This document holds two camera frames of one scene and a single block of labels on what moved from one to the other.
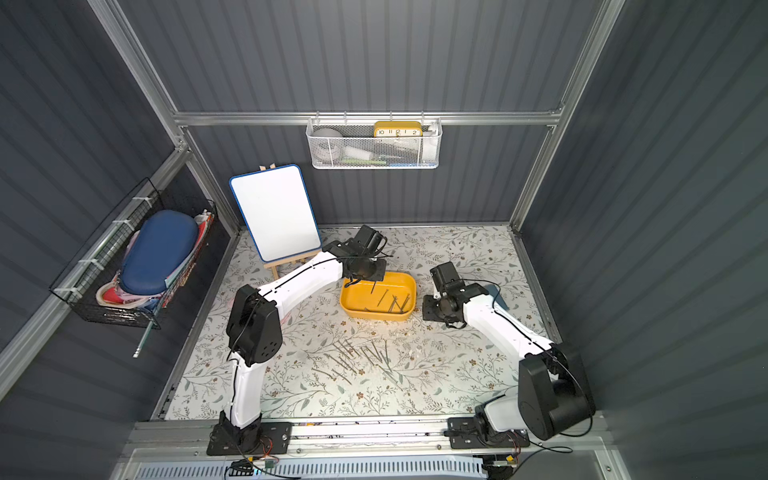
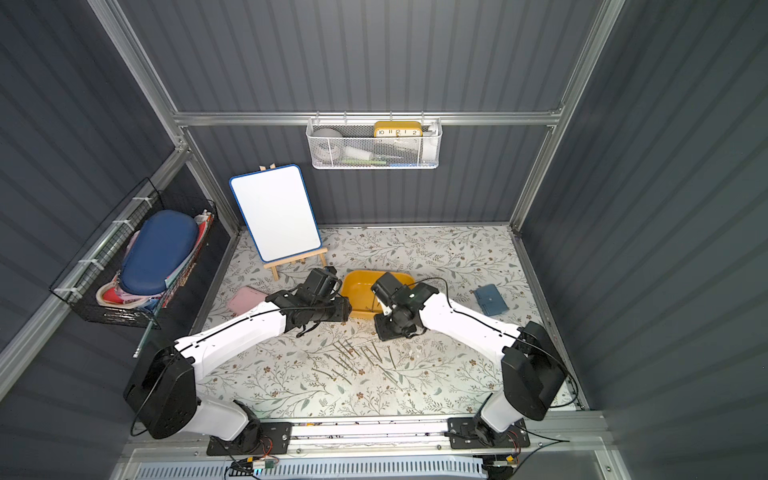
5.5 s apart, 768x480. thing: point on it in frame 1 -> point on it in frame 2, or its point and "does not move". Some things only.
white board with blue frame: [276, 206] does not move
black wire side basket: [128, 274] does not move
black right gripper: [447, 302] -> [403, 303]
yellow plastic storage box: [394, 298] does not move
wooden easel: [275, 264] does not move
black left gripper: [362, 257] -> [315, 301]
